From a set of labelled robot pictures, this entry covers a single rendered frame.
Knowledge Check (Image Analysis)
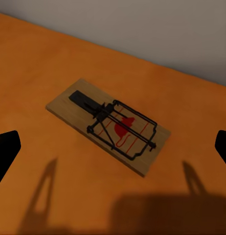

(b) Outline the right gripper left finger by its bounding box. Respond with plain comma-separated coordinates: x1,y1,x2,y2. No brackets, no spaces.
0,130,21,182

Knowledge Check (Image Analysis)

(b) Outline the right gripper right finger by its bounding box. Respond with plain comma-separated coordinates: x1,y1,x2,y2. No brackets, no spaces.
215,130,226,163

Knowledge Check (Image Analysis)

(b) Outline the mousetrap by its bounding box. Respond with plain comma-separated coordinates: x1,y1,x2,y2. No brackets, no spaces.
46,78,172,178

